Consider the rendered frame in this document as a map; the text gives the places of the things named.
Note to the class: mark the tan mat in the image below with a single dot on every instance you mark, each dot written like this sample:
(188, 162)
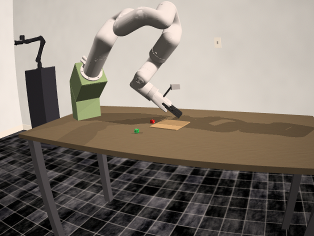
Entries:
(170, 124)

